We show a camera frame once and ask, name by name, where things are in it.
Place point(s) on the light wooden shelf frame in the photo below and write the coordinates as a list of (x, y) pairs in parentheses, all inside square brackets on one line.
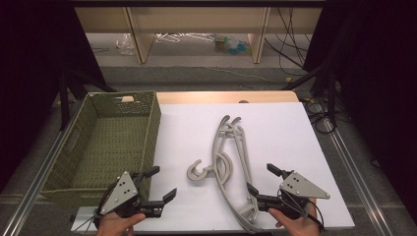
[(137, 39)]

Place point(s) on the person's right hand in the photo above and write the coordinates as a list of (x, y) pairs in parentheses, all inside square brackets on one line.
[(301, 227)]

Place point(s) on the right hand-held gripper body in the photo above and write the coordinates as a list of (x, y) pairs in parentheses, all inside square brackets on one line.
[(300, 188)]

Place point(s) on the grey plastic clothes hanger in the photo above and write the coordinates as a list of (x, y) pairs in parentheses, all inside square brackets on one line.
[(190, 173), (242, 154)]

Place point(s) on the green woven basket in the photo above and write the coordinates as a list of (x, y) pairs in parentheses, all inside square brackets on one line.
[(111, 147)]

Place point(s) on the aluminium rail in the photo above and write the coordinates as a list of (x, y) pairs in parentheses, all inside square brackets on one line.
[(357, 177), (32, 193)]

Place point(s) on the white table sheet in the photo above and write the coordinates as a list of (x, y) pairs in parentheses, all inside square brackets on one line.
[(278, 137)]

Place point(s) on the clear plastic bag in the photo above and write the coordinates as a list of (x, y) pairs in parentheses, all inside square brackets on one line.
[(126, 44)]

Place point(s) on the black metal stand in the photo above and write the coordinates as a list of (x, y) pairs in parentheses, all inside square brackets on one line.
[(64, 98), (331, 98)]

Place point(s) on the black curtain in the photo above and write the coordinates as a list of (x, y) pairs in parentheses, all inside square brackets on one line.
[(377, 82), (29, 65)]

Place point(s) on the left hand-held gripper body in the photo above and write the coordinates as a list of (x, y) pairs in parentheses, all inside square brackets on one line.
[(119, 193)]

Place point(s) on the person's left hand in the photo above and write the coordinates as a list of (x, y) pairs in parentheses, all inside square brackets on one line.
[(113, 226)]

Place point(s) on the colourful plastic toys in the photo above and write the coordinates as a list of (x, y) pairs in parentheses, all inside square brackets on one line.
[(232, 46)]

